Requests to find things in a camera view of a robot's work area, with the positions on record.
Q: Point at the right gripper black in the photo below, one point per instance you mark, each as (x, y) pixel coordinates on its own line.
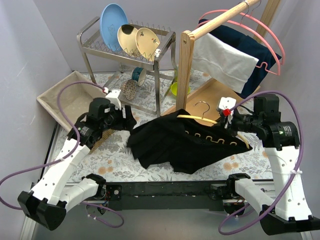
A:
(231, 122)

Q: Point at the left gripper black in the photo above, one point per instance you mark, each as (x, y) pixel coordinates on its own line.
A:
(125, 118)

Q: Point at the pink wavy hanger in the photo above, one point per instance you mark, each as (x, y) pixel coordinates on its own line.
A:
(267, 50)
(258, 22)

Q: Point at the white cloth garment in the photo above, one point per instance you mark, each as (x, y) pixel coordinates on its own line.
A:
(223, 62)

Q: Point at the black cloth garment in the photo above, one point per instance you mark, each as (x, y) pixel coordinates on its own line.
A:
(184, 143)

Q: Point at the dark blue denim skirt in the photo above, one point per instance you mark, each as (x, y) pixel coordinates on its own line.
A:
(255, 55)

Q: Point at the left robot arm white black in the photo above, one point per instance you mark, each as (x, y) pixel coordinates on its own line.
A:
(48, 202)

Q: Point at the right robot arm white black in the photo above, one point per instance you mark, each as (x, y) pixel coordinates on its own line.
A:
(276, 122)

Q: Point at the floral table mat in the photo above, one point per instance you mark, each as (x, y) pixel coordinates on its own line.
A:
(114, 161)

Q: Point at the patterned red bowl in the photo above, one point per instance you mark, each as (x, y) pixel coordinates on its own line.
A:
(129, 89)

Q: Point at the teal cup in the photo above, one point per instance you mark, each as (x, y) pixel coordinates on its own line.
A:
(139, 75)

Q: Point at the lime green bowl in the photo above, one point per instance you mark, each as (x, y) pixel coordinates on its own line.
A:
(174, 88)

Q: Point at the wooden clothes rack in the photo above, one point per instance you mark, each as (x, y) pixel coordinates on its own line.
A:
(212, 90)

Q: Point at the wicker laundry basket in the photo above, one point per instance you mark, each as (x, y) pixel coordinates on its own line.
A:
(74, 101)

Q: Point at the steel dish rack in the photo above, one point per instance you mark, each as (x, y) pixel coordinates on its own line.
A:
(95, 46)

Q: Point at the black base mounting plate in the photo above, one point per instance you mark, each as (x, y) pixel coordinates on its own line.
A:
(168, 195)

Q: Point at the cream floral plate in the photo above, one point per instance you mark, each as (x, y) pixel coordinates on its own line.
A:
(147, 42)

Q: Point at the cream plate dark spot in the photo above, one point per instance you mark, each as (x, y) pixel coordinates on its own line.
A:
(126, 36)

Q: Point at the blue plate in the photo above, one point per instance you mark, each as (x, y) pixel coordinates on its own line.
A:
(111, 19)

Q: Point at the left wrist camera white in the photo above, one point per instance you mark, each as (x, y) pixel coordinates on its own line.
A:
(113, 97)

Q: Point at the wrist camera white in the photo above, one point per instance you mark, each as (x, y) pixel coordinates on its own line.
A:
(225, 104)
(113, 97)

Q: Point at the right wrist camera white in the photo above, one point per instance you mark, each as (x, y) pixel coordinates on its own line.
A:
(225, 104)

